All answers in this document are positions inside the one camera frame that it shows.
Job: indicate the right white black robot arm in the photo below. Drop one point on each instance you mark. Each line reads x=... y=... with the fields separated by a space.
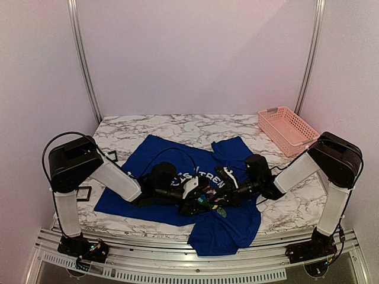
x=335 y=162

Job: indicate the aluminium front rail frame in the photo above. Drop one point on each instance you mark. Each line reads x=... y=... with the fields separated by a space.
x=157 y=258

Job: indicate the right aluminium corner post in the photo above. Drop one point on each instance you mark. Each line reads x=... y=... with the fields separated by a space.
x=314 y=42

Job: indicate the blue printed t-shirt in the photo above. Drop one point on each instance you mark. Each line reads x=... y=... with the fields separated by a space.
x=216 y=232

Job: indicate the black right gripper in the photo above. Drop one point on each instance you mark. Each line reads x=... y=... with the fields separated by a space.
x=230 y=192

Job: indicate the silver round brooch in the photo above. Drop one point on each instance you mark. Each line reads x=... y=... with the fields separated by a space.
x=221 y=211

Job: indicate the left aluminium corner post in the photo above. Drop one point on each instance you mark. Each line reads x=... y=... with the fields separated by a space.
x=80 y=49

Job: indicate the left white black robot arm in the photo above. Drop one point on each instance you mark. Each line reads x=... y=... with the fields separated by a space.
x=73 y=165

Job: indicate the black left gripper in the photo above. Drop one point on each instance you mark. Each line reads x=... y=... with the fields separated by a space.
x=189 y=210

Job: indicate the pink perforated plastic basket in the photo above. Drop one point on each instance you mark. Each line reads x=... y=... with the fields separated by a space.
x=290 y=133

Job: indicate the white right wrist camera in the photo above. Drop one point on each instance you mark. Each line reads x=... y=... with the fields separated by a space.
x=227 y=176

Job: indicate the aluminium corner post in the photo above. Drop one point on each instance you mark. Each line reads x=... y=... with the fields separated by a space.
x=80 y=49
x=314 y=42

